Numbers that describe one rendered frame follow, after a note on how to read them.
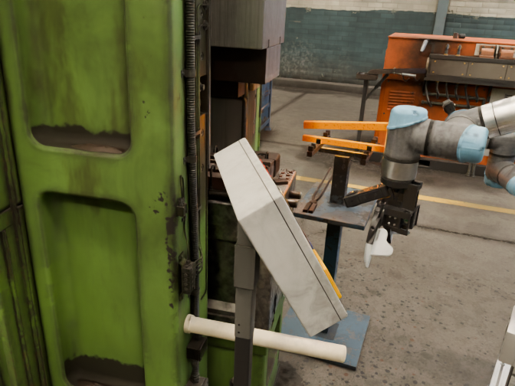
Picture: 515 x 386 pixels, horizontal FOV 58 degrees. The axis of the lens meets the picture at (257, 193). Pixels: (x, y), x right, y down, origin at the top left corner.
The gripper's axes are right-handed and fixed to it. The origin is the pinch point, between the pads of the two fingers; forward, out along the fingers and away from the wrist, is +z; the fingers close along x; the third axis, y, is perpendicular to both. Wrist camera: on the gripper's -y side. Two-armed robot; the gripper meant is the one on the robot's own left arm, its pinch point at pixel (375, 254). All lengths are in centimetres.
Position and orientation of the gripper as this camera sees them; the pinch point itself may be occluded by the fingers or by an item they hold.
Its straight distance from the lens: 114.6
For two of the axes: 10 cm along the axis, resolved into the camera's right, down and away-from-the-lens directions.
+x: 5.7, -2.9, 7.7
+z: -0.4, 9.3, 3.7
